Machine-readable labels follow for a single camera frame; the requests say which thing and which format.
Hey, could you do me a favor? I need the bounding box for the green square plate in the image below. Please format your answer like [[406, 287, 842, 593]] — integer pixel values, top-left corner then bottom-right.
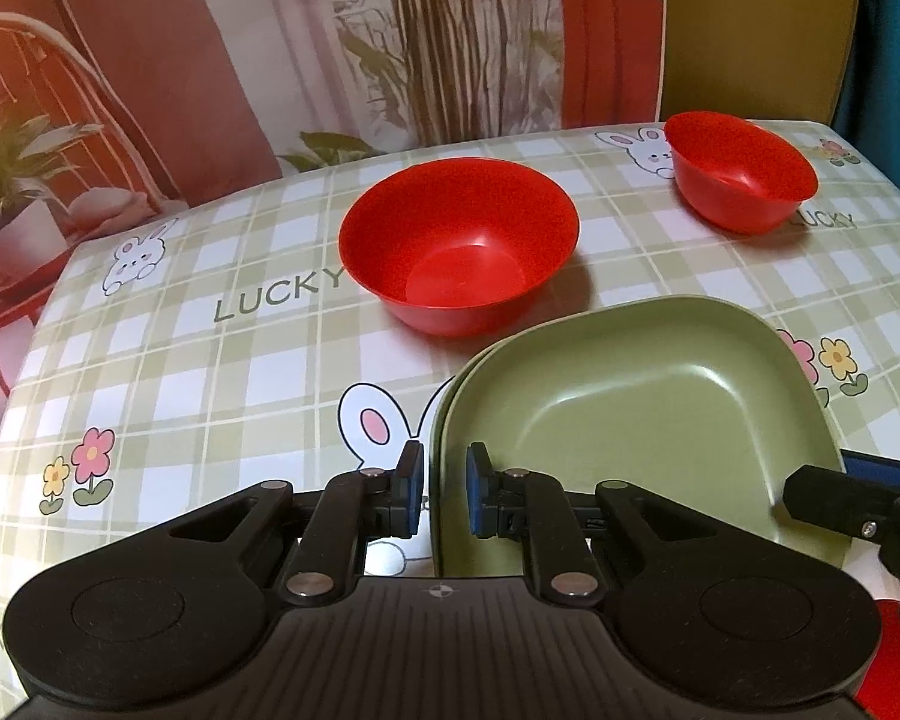
[[432, 296, 850, 577]]

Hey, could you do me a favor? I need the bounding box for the printed room backdrop cloth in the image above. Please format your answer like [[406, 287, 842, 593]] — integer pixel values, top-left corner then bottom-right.
[[0, 0, 667, 421]]

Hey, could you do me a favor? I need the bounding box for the red bowl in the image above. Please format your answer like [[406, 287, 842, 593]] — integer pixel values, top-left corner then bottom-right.
[[338, 158, 580, 338], [663, 110, 820, 236]]

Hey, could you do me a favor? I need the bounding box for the wooden board panel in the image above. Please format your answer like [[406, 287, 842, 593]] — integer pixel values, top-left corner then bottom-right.
[[662, 0, 859, 122]]

